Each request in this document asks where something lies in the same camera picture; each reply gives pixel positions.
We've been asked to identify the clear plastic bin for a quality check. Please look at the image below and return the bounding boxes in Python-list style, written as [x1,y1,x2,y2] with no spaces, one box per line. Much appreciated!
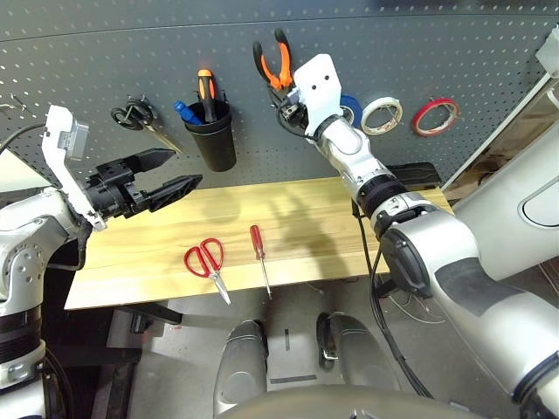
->
[535,25,559,79]

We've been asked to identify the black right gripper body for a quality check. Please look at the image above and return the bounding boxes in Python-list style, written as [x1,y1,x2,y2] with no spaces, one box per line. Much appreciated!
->
[274,86,310,131]

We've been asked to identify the black tool case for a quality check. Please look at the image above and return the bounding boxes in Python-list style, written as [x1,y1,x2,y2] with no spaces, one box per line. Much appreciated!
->
[388,161,442,191]

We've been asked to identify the orange black screwdriver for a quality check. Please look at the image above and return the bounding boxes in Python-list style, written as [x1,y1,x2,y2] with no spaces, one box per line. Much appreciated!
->
[197,68,218,123]

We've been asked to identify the black handled scissors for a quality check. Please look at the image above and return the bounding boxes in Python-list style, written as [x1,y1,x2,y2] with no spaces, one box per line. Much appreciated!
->
[110,96,183,154]

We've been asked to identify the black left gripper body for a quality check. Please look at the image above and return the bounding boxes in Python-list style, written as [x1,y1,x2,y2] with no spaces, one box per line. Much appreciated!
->
[85,159,153,220]

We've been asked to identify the silver robot leg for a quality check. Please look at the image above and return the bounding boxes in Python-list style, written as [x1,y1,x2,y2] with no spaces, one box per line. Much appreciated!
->
[216,319,270,416]
[316,312,401,392]

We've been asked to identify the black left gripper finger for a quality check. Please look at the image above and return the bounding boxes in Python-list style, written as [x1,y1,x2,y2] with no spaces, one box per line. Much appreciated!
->
[147,173,204,214]
[125,147,177,176]

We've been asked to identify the silver left robot leg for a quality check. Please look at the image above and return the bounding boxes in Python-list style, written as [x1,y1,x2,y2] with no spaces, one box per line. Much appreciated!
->
[216,319,270,416]

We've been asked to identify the red handled scissors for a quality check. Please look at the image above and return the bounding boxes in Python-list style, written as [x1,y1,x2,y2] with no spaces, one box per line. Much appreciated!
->
[183,237,232,306]

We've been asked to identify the grey robot torso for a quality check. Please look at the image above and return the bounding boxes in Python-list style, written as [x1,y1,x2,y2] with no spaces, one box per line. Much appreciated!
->
[217,383,503,419]

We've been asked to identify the black table support bracket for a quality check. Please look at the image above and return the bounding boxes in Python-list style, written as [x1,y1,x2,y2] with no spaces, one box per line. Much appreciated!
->
[375,278,397,300]
[115,303,183,326]

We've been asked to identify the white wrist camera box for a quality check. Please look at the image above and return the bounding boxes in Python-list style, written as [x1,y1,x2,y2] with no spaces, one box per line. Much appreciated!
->
[42,104,108,232]
[293,54,344,136]

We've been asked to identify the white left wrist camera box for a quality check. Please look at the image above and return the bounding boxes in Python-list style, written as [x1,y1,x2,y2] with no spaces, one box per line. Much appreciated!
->
[42,104,108,232]

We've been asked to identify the white floor cables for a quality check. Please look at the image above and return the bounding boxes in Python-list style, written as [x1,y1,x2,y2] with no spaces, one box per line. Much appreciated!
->
[388,287,446,326]

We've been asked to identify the red tape roll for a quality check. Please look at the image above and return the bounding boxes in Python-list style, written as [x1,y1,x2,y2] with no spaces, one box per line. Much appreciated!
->
[412,97,460,138]

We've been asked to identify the grey metal pegboard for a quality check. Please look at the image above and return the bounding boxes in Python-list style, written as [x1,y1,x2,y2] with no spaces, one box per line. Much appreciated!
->
[0,0,559,206]

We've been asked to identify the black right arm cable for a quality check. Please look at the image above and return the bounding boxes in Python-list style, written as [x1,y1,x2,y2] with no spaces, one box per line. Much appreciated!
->
[277,104,433,398]

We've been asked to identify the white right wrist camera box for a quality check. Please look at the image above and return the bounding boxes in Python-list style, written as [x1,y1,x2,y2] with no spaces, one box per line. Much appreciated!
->
[293,54,344,136]

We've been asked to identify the black plastic cup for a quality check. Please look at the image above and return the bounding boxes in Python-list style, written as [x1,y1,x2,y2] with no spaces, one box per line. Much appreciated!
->
[183,102,238,173]

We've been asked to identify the silver right robot leg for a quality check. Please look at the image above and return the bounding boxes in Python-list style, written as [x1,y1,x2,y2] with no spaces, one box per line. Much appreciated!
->
[316,312,401,392]

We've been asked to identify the metal peg hook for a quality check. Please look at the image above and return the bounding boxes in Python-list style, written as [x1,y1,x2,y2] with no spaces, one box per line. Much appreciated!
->
[0,93,30,117]

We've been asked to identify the blue tape roll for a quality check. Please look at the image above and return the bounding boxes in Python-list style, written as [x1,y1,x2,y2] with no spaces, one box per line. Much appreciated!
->
[338,93,363,130]

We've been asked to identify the blue handled screwdriver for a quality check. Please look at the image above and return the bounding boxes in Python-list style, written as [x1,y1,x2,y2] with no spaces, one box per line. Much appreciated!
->
[173,100,203,126]

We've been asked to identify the orange black pliers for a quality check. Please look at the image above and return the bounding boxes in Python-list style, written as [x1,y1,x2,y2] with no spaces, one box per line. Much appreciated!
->
[252,28,294,93]

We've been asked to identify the white frame shelf unit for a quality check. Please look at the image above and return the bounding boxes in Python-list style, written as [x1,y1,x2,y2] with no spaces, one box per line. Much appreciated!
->
[440,72,559,197]

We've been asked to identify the red handled screwdriver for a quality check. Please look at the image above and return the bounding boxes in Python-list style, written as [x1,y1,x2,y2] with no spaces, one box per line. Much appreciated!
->
[249,224,273,300]

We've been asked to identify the white tape roll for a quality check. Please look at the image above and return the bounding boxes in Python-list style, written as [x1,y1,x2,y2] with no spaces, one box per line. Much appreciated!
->
[360,96,403,136]

